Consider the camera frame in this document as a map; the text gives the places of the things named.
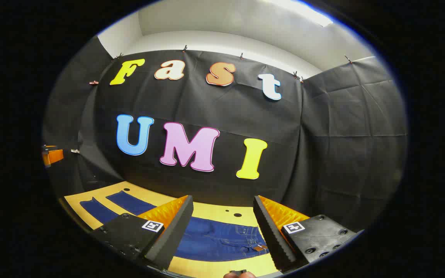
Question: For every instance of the blue denim jeans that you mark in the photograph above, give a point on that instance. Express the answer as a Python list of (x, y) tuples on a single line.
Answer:
[(214, 239)]

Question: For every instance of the black backdrop cloth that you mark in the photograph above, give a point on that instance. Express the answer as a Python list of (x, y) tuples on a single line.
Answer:
[(323, 154)]

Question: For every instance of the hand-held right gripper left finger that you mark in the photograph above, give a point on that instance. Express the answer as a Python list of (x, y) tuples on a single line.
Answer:
[(176, 231)]

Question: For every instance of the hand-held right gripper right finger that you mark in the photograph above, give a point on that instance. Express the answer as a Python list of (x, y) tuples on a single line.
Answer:
[(269, 235)]

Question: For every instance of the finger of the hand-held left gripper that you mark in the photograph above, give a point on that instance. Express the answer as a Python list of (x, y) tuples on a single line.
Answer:
[(54, 156)]

